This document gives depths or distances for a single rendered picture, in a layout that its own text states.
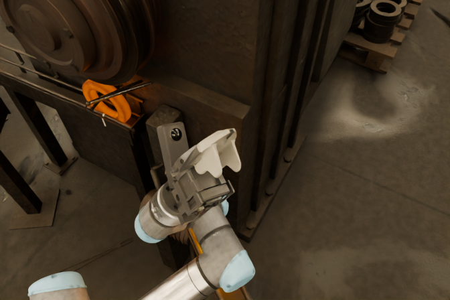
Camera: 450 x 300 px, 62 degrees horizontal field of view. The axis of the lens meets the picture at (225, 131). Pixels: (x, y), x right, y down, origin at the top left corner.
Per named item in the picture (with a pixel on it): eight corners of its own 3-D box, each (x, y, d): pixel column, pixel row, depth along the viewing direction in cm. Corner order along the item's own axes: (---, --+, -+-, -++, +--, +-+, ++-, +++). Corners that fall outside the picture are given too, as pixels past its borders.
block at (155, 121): (171, 144, 139) (163, 100, 120) (189, 153, 137) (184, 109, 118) (154, 165, 133) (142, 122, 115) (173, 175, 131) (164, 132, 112)
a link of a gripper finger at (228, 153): (262, 153, 56) (230, 181, 62) (244, 120, 58) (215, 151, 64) (248, 157, 54) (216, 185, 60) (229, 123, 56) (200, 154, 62)
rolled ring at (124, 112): (118, 95, 116) (125, 89, 117) (74, 73, 122) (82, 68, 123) (130, 132, 130) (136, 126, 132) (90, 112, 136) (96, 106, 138)
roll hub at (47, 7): (34, 47, 110) (-13, -49, 88) (108, 80, 101) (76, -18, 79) (19, 57, 107) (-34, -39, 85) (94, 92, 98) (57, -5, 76)
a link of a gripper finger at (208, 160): (244, 158, 53) (215, 186, 60) (226, 124, 55) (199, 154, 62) (228, 163, 51) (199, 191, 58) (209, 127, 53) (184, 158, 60)
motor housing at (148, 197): (172, 239, 175) (156, 179, 133) (213, 262, 168) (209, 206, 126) (156, 263, 168) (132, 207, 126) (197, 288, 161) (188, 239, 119)
